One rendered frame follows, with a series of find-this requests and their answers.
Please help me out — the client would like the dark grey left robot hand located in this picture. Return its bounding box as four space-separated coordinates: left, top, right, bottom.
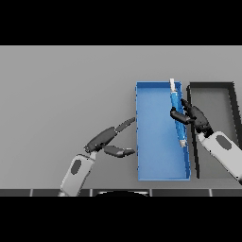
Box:
84 116 136 159

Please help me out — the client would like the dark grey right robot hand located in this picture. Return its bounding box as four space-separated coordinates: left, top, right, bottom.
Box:
169 98 214 138

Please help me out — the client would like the blue pipe with pale ends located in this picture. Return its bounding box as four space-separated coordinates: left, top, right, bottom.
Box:
168 78 188 148

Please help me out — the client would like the dark grey rectangular bin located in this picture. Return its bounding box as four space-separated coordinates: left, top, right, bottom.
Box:
186 81 242 180

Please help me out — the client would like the blue rectangular bin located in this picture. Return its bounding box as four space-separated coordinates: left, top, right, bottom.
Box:
135 80 192 182

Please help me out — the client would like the dark strip with pale lines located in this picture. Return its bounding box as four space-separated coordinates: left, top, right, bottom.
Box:
0 188 242 198

